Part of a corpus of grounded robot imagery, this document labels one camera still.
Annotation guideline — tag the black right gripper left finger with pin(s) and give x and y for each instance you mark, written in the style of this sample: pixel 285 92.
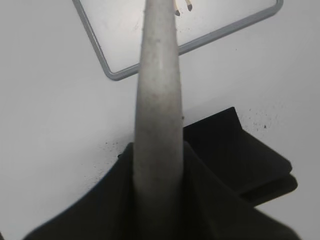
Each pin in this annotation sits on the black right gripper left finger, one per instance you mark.
pixel 106 212

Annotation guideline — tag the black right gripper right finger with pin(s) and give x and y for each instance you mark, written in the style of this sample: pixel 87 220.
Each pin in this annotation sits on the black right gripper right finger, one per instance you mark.
pixel 212 211

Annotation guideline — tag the black knife stand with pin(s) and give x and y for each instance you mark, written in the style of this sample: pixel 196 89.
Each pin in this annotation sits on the black knife stand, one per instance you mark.
pixel 253 170

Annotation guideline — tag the white cutting board grey rim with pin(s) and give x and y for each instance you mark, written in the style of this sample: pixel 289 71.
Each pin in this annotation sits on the white cutting board grey rim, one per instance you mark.
pixel 114 27

